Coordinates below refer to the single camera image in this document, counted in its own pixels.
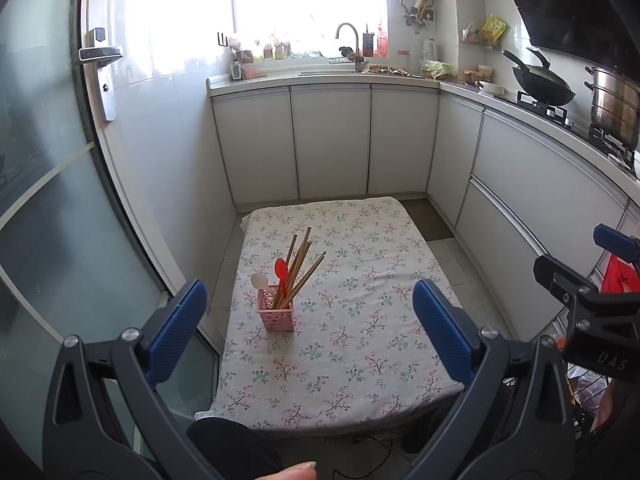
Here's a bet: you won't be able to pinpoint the person's left hand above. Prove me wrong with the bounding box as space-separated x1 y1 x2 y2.
252 461 318 480

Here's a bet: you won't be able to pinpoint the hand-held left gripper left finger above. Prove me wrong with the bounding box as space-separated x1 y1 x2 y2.
42 280 211 480

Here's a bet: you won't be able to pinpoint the red plastic bag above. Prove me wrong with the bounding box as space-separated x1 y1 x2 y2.
600 254 640 295

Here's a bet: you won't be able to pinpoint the bag of green vegetables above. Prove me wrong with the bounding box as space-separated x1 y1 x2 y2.
420 60 458 81

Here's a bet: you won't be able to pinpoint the floral tablecloth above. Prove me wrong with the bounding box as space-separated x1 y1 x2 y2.
195 196 466 433

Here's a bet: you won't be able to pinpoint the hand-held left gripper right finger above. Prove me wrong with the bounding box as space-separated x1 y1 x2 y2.
405 279 576 480

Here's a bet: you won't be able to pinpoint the wall shelf with condiments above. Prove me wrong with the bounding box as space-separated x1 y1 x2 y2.
460 22 503 52

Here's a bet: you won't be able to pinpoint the white cabinet door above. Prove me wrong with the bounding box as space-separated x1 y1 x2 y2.
290 85 372 201
212 91 300 206
367 84 441 196
426 94 486 228

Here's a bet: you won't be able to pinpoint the small windowsill bottles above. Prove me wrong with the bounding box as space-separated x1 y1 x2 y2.
262 35 293 61

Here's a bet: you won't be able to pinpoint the black wok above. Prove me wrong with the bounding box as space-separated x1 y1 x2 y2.
502 47 577 107

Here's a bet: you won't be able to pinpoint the frosted glass sliding door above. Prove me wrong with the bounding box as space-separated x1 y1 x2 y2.
0 0 221 480

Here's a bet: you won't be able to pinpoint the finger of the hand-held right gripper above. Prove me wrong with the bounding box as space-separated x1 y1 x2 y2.
592 224 640 267
532 255 603 311

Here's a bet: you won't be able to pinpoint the brown floor mat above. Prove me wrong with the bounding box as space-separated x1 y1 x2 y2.
400 199 456 242

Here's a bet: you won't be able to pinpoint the black gas stove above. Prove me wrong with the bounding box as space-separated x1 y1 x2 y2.
515 91 638 176

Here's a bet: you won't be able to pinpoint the person's dark trouser leg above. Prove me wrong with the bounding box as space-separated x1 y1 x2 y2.
186 417 283 480

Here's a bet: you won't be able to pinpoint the stack of small bowls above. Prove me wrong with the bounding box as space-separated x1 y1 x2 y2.
462 64 496 85

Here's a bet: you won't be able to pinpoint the metal door handle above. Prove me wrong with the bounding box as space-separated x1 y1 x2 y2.
79 27 124 123

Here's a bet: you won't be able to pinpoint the pile of wooden chopsticks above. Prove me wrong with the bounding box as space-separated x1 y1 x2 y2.
270 226 327 311

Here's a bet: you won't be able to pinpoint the bright kitchen window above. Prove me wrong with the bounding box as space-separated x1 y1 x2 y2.
230 0 388 61

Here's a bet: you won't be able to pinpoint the person's right hand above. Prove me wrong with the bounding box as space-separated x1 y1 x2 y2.
594 376 622 432

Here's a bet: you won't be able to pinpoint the black range hood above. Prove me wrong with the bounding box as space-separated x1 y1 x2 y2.
492 0 640 68

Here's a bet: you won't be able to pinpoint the pink lattice utensil holder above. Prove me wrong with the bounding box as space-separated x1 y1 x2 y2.
256 284 296 333

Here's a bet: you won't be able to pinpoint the metal kitchen faucet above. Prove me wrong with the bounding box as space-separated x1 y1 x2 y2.
335 22 370 73

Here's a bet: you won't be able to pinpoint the red plastic spoon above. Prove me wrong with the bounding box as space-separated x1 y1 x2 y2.
274 258 290 301

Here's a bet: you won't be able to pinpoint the steel steamer pot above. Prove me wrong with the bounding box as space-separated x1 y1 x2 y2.
585 66 640 151

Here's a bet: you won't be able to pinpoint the white cabinet drawer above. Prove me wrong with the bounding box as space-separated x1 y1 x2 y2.
470 109 631 256
455 177 601 341

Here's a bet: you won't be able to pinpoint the yellow snack bag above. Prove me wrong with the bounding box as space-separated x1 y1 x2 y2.
481 14 507 43

